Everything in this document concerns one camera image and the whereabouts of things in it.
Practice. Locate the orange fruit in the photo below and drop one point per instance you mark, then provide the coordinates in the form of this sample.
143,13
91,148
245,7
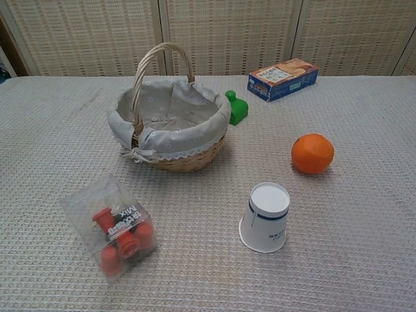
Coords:
312,154

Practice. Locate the grey wicker basket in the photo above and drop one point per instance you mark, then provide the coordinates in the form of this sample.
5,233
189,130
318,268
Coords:
188,161

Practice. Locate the woven folding screen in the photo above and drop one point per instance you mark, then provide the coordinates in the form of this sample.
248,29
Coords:
227,32

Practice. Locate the beige woven tablecloth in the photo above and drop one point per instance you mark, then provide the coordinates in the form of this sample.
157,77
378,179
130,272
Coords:
325,260

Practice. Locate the green plastic toy block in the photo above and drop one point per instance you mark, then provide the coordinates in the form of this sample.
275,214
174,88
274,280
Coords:
239,110

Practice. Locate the white paper cup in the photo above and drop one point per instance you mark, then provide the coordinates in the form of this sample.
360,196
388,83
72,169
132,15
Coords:
265,224

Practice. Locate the blue cookie box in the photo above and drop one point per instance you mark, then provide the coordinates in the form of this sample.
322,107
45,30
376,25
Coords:
286,81

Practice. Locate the clear box with red caps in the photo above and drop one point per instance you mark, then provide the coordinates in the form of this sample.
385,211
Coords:
107,227

